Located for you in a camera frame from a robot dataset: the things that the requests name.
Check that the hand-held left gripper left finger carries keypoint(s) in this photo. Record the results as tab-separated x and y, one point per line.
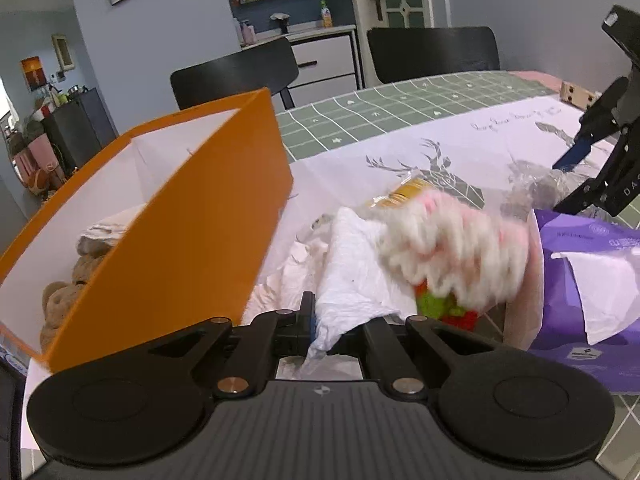
307	320

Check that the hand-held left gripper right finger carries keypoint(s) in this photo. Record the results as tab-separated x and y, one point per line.
380	345

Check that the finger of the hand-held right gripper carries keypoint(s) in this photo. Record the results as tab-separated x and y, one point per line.
575	152
585	192

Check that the clear plastic wrapper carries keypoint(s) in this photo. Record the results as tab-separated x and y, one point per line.
535	185

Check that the white tissue paper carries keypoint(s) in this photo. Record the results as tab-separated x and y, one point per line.
350	260

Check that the white pink knitted toy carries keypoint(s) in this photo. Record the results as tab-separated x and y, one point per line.
450	245

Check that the orange cardboard box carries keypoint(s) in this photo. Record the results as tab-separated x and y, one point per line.
200	240

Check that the yellow cloth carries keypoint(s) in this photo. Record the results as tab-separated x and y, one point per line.
405	191

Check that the cream round cloth pad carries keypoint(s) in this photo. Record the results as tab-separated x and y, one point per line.
107	227

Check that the brown braided plush toy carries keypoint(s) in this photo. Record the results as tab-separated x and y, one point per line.
60	305

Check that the wooden dotted block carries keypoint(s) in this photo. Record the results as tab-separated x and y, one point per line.
575	94

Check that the pink cloth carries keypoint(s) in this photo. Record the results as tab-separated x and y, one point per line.
535	79

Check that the purple tissue pack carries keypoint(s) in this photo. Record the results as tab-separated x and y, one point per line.
555	305

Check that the black chair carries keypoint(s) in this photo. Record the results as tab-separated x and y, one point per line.
235	77
430	52

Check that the green checked tablecloth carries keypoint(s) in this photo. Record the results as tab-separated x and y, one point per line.
400	105

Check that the white vanity cabinet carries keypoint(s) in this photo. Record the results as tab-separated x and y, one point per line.
325	60

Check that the yellow bottle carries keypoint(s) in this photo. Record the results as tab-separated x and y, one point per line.
326	16

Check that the pink bottles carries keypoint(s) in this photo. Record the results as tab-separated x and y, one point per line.
245	32

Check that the dark storage cabinet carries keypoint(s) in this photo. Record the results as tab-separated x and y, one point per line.
80	130

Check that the black vase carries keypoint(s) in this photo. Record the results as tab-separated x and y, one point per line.
280	24

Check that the pink bags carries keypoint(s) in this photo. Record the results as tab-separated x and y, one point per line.
37	160

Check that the grey framed wall picture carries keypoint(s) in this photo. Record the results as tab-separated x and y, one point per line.
62	52

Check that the orange sunset wall picture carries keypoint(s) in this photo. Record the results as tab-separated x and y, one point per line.
32	74

